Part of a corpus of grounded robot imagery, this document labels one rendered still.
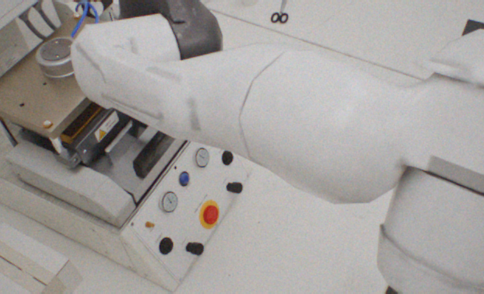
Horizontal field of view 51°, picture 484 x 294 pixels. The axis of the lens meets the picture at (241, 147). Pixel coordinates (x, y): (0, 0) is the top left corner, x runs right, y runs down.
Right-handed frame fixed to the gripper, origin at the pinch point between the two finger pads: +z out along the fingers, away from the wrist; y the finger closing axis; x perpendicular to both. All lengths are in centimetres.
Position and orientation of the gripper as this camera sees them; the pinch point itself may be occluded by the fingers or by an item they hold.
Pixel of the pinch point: (139, 122)
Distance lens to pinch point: 94.9
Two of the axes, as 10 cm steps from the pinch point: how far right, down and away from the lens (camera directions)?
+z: -2.3, 4.9, 8.4
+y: 8.5, 5.2, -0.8
